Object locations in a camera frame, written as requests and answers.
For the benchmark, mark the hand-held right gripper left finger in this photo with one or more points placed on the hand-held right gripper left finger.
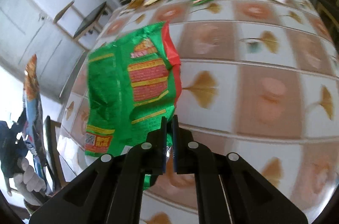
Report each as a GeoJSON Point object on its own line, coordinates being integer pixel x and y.
{"type": "Point", "coordinates": [159, 150]}

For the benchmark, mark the leaf patterned tablecloth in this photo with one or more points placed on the leaf patterned tablecloth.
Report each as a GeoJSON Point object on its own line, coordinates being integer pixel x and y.
{"type": "Point", "coordinates": [264, 54]}

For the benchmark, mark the white panelled door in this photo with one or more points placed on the white panelled door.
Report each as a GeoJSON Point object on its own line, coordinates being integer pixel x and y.
{"type": "Point", "coordinates": [39, 36]}

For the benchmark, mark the brown yellow packet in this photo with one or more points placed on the brown yellow packet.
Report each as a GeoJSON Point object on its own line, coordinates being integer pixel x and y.
{"type": "Point", "coordinates": [135, 3]}

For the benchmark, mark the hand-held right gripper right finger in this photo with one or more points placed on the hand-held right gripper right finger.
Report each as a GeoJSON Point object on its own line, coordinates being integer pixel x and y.
{"type": "Point", "coordinates": [182, 155]}

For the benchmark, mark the person's left hand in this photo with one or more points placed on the person's left hand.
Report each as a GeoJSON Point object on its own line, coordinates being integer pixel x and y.
{"type": "Point", "coordinates": [29, 176]}

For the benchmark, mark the green red snack bag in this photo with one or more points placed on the green red snack bag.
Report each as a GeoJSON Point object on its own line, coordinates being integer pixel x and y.
{"type": "Point", "coordinates": [119, 97]}

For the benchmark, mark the wooden chair black seat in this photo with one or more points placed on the wooden chair black seat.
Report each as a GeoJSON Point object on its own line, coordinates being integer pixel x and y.
{"type": "Point", "coordinates": [90, 19]}

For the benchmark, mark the pink blue snack bag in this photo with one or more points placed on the pink blue snack bag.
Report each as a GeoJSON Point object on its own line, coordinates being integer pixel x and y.
{"type": "Point", "coordinates": [33, 107]}

